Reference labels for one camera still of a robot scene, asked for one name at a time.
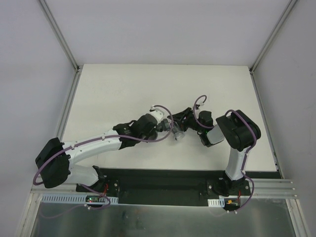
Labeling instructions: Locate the right white cable duct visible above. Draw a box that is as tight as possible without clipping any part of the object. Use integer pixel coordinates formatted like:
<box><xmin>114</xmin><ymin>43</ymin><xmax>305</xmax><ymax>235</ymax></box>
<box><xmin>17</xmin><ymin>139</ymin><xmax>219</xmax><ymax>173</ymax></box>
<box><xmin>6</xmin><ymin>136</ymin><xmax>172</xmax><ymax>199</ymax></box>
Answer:
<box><xmin>207</xmin><ymin>198</ymin><xmax>225</xmax><ymax>208</ymax></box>

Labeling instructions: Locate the grey pipe tee fitting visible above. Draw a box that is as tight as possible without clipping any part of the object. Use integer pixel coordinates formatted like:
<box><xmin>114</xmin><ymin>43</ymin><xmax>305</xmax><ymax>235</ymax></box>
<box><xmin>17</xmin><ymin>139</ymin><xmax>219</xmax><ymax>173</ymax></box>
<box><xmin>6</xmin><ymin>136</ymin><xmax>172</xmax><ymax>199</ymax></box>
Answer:
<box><xmin>156</xmin><ymin>118</ymin><xmax>172</xmax><ymax>132</ymax></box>

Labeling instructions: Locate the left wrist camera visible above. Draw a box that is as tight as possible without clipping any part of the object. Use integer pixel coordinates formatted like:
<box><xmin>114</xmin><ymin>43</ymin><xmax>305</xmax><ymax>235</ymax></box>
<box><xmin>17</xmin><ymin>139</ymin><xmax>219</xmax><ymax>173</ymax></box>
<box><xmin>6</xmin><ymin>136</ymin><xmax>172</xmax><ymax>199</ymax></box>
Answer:
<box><xmin>149</xmin><ymin>106</ymin><xmax>164</xmax><ymax>123</ymax></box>

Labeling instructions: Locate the white cable duct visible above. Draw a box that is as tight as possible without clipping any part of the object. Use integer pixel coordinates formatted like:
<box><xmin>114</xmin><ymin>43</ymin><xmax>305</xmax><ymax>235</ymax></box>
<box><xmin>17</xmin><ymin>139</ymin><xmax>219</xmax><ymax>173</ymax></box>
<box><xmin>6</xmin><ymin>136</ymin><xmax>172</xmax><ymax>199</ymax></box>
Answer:
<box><xmin>207</xmin><ymin>198</ymin><xmax>225</xmax><ymax>208</ymax></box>
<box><xmin>41</xmin><ymin>194</ymin><xmax>119</xmax><ymax>205</ymax></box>

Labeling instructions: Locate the left aluminium corner post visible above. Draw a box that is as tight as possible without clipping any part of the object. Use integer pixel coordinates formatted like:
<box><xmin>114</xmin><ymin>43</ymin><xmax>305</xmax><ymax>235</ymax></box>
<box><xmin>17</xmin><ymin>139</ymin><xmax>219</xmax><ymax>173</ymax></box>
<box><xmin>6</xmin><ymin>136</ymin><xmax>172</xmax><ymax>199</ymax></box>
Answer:
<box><xmin>38</xmin><ymin>0</ymin><xmax>81</xmax><ymax>73</ymax></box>

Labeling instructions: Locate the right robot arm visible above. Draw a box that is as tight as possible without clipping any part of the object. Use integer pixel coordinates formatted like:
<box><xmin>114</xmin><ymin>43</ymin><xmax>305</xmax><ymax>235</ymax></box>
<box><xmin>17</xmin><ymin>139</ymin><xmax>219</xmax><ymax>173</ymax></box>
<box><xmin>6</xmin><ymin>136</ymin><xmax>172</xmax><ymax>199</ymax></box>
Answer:
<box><xmin>172</xmin><ymin>108</ymin><xmax>261</xmax><ymax>195</ymax></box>

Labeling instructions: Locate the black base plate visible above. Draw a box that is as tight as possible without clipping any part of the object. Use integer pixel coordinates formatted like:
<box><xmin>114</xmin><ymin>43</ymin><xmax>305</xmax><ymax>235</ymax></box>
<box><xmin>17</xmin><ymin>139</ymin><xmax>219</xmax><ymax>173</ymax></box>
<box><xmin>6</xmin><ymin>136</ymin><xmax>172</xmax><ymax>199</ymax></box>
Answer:
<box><xmin>74</xmin><ymin>167</ymin><xmax>250</xmax><ymax>205</ymax></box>

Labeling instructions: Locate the left white cable duct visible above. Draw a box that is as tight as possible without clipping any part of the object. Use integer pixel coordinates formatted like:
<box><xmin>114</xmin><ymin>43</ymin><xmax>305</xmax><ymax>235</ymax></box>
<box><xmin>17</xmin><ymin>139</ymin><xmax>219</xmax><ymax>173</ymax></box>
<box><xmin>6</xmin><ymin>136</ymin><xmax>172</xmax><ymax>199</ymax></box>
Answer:
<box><xmin>41</xmin><ymin>194</ymin><xmax>119</xmax><ymax>205</ymax></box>

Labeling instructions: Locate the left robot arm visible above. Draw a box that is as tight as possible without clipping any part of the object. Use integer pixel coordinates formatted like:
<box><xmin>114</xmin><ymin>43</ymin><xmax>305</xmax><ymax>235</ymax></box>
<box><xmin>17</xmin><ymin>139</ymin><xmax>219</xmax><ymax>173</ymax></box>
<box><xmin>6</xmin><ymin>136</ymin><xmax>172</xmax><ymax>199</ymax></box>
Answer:
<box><xmin>35</xmin><ymin>111</ymin><xmax>163</xmax><ymax>192</ymax></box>

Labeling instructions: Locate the aluminium corner post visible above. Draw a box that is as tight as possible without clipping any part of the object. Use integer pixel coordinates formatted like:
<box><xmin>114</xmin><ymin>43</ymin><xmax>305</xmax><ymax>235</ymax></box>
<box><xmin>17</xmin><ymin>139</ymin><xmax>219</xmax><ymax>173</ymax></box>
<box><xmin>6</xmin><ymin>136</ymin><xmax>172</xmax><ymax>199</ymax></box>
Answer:
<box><xmin>249</xmin><ymin>0</ymin><xmax>299</xmax><ymax>75</ymax></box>
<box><xmin>38</xmin><ymin>0</ymin><xmax>81</xmax><ymax>73</ymax></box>

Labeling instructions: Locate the right aluminium corner post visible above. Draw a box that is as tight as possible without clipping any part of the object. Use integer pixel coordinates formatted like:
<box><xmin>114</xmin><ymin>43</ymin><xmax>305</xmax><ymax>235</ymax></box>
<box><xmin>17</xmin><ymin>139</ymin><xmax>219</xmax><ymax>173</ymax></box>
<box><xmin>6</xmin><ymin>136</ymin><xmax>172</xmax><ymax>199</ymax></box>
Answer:
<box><xmin>249</xmin><ymin>0</ymin><xmax>299</xmax><ymax>75</ymax></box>

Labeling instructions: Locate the aluminium frame rail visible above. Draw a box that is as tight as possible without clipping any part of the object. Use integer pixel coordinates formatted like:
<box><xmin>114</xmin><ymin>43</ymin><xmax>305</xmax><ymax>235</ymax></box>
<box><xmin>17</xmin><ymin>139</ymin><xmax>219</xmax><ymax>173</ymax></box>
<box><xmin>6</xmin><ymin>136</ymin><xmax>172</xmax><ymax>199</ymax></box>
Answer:
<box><xmin>253</xmin><ymin>179</ymin><xmax>299</xmax><ymax>199</ymax></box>

